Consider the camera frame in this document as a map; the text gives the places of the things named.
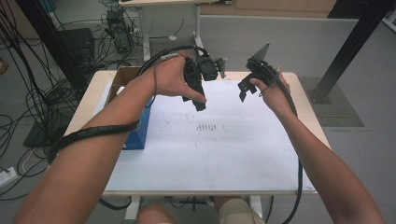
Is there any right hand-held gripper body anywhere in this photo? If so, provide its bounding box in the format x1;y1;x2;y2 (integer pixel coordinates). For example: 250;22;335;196
245;42;279;87

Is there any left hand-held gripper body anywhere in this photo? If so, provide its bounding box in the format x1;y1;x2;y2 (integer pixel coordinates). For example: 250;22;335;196
183;55;228;96

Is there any blue cardboard box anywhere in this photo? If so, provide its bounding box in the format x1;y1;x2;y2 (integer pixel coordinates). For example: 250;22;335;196
104;65;152;151

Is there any person's left hand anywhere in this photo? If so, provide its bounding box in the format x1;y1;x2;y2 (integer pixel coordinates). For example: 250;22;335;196
152;50;207;105

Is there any person's right hand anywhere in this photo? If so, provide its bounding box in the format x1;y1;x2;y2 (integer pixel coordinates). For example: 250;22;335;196
249;65;299;118

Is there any white table mat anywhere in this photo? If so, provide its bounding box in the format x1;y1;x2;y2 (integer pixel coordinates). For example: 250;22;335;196
104;78;316;192

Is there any white background table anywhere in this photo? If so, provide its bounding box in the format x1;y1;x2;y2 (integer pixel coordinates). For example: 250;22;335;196
118;0;233;63

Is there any person's right leg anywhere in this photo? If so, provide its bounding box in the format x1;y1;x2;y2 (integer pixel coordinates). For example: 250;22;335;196
213;195;267;224

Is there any person's leg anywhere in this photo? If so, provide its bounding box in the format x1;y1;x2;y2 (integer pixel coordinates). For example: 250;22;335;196
136;202;177;224
213;195;267;224

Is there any white table leg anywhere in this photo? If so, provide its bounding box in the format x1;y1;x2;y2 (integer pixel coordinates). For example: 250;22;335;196
247;195;264;219
123;195;142;222

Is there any person's left leg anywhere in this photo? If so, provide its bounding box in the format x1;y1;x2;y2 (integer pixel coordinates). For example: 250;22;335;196
136;202;177;224

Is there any black box on floor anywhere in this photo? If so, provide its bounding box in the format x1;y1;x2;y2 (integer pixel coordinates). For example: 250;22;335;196
58;27;96;64

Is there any black slanted metal stand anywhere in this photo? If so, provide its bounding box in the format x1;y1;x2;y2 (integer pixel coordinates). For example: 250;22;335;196
14;0;87;91

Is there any white power strip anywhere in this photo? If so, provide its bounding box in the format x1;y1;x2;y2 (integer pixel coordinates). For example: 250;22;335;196
0;166;19;189

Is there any thin grey wrist cord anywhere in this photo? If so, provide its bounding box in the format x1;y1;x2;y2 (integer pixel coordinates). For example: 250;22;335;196
144;54;181;109

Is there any black metal frame post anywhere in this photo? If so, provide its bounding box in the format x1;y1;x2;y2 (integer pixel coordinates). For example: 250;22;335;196
307;0;396;105

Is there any black spiral-wrapped cable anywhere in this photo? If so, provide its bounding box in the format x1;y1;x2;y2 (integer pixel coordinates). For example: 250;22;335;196
46;45;210;164

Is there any black smooth cable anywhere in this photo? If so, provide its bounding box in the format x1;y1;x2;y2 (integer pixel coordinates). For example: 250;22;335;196
270;70;304;224

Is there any black flat base plate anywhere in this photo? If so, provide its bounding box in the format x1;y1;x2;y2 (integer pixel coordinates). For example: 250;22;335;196
22;119;68;149

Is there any tangle of black floor cables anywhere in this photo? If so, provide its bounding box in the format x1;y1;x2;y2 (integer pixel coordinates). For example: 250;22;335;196
0;6;148;202

